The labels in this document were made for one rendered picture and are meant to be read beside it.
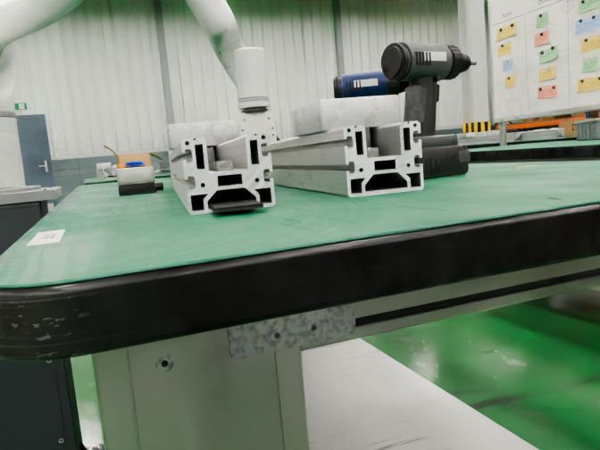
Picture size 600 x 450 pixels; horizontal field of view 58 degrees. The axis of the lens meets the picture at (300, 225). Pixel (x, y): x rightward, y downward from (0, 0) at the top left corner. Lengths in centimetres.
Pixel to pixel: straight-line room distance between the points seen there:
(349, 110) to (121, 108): 1185
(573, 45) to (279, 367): 386
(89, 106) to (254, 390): 1209
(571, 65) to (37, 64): 1048
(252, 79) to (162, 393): 114
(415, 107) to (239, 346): 58
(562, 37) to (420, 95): 337
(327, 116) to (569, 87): 354
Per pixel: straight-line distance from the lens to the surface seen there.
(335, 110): 73
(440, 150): 92
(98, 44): 1269
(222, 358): 44
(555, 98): 427
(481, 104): 941
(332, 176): 71
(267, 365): 45
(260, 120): 149
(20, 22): 154
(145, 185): 126
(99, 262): 37
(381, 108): 75
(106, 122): 1245
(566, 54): 423
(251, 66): 149
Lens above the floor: 84
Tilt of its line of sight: 7 degrees down
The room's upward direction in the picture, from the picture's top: 5 degrees counter-clockwise
